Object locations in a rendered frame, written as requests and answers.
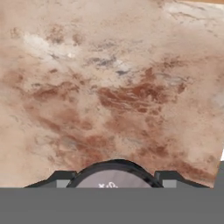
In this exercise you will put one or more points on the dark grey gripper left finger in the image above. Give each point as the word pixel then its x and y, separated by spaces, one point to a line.
pixel 59 176

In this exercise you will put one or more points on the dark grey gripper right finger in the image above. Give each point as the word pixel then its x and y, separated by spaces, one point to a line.
pixel 169 176

